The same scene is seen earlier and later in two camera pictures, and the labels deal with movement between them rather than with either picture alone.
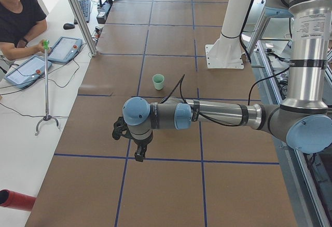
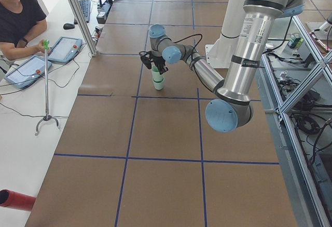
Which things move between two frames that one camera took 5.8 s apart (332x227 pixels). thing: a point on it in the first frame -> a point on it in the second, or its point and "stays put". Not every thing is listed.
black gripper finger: x=140 y=155 -> x=160 y=65
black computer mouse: x=68 y=26 stays put
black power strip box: x=105 y=9 stays put
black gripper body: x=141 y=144 -> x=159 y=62
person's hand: x=38 y=48 stays put
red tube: x=16 y=200 stays put
